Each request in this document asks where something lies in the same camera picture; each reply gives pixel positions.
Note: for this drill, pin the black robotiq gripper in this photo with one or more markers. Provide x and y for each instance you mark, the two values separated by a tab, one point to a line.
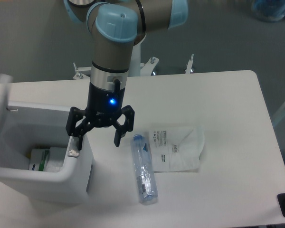
104	107

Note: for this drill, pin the grey trash can push button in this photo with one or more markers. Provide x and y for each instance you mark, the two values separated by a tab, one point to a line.
72	150

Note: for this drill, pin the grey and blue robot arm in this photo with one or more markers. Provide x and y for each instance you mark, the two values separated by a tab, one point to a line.
116	26

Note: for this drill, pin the white push-button trash can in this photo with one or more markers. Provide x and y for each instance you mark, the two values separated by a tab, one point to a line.
31	126

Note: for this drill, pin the green white box in bin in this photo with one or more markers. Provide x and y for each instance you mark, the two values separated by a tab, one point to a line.
39	159

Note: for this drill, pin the white plastic packaging bag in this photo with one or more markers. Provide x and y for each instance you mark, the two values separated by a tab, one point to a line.
176	148

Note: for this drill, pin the clear plastic water bottle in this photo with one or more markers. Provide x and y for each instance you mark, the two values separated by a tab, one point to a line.
145	178

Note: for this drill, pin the blue plastic bag on floor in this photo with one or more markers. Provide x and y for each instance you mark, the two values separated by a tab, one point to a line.
268	10

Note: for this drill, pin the white pedestal base frame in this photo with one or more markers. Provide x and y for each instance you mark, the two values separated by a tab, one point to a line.
146	69

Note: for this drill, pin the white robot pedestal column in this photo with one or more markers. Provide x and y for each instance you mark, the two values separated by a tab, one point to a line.
135	63

